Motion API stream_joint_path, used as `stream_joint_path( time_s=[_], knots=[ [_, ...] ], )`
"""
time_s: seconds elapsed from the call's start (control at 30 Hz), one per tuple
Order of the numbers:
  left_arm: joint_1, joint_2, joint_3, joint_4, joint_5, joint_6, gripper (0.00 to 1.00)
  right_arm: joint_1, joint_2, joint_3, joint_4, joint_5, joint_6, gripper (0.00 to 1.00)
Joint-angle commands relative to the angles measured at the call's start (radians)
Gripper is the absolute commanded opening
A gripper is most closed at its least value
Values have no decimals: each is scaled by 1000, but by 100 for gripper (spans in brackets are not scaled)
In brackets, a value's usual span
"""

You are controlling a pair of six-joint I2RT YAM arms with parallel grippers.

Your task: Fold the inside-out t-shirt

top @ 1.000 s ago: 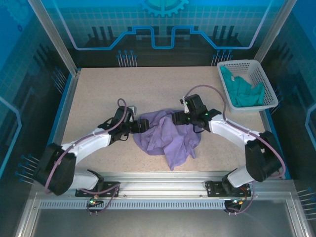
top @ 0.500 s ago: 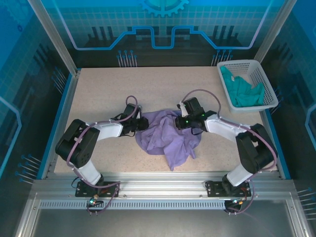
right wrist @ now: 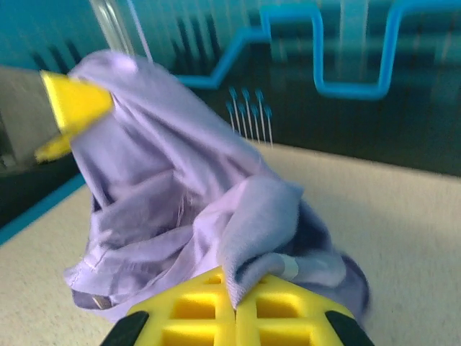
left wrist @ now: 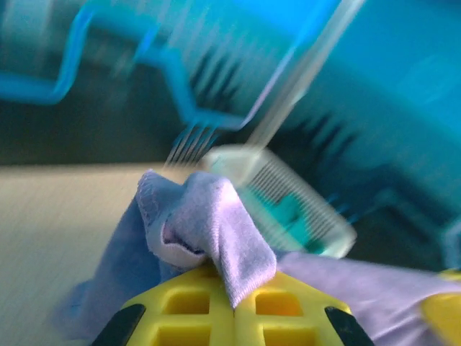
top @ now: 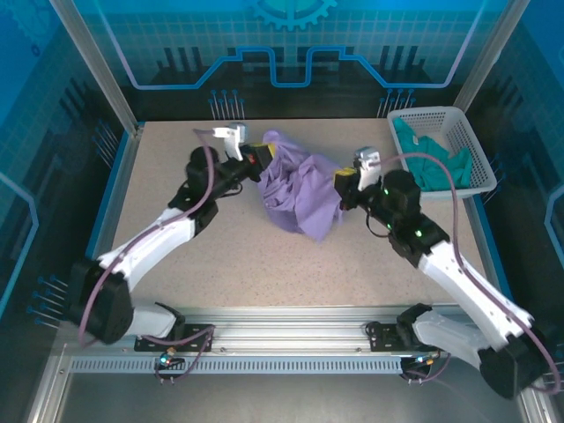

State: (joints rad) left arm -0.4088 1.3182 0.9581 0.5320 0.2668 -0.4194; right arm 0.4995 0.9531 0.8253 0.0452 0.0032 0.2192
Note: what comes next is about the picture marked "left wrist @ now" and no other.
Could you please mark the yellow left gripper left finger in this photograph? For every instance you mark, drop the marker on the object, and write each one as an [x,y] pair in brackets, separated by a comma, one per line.
[187,313]

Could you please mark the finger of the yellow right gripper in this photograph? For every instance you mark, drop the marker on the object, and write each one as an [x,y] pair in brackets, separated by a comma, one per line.
[444,313]
[452,275]

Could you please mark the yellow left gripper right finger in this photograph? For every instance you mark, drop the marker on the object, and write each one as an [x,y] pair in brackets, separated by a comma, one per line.
[288,313]

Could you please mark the purple t-shirt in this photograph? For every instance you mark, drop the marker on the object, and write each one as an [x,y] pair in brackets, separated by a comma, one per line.
[216,223]

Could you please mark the teal garment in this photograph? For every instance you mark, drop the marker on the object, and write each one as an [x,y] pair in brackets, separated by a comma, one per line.
[288,216]

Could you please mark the white plastic basket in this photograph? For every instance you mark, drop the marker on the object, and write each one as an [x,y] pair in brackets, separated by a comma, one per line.
[273,176]

